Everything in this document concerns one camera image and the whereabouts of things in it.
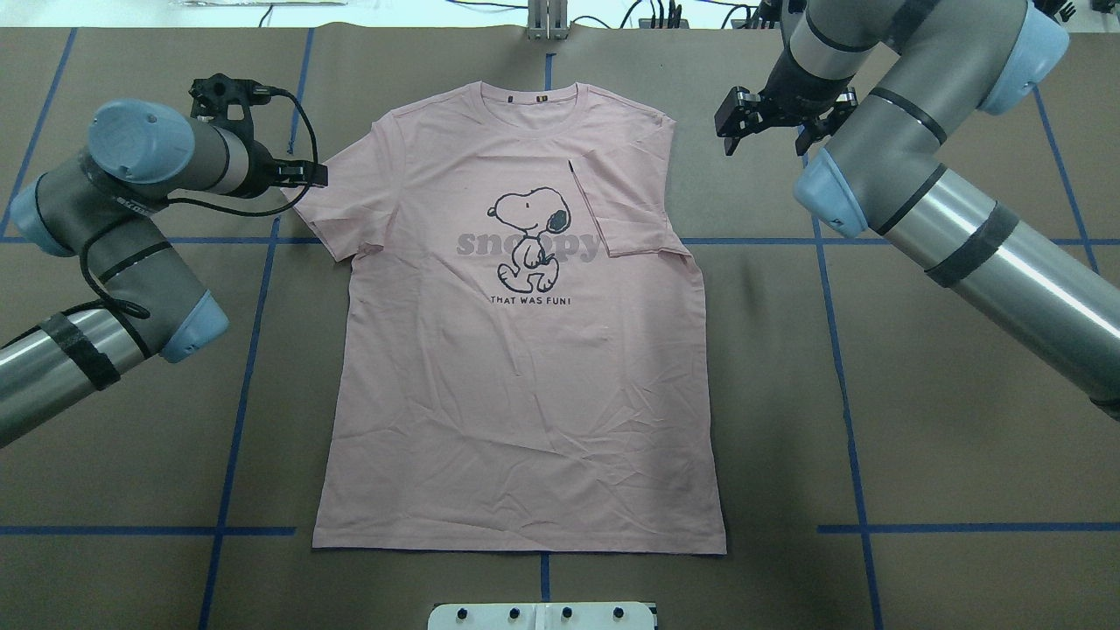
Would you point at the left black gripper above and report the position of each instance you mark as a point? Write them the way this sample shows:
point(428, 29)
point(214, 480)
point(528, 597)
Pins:
point(260, 170)

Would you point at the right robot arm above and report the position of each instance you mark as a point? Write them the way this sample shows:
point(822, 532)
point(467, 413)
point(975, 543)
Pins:
point(880, 86)

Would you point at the aluminium frame post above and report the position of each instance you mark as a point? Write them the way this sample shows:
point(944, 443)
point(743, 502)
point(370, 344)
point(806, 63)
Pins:
point(548, 20)

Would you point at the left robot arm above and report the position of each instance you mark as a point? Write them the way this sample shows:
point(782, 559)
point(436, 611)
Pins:
point(98, 206)

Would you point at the pink Snoopy t-shirt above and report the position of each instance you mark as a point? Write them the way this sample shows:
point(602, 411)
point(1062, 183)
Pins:
point(524, 366)

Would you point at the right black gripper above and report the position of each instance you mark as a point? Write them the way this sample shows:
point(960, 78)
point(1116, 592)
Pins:
point(798, 98)

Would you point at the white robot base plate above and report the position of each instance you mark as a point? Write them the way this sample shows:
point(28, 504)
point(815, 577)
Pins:
point(545, 615)

